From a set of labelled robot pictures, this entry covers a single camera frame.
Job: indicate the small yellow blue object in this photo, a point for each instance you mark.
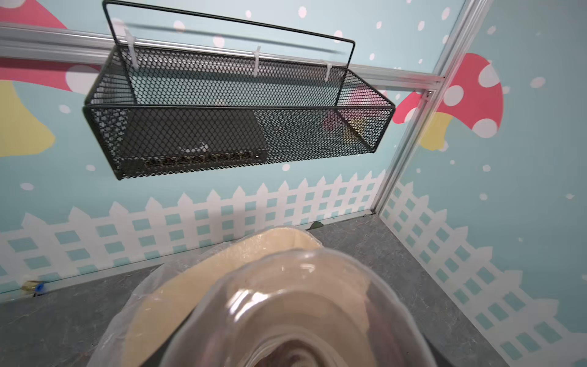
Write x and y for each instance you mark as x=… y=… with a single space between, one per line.
x=33 y=287

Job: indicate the black wire mesh basket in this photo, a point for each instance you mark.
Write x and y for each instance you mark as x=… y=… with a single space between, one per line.
x=161 y=108

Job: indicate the black box in basket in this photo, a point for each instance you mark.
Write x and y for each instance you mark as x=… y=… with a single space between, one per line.
x=172 y=141

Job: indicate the clear plastic bin liner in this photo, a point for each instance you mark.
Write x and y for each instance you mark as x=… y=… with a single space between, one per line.
x=167 y=297

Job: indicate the clear tea jar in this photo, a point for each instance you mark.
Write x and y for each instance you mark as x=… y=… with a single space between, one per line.
x=300 y=308

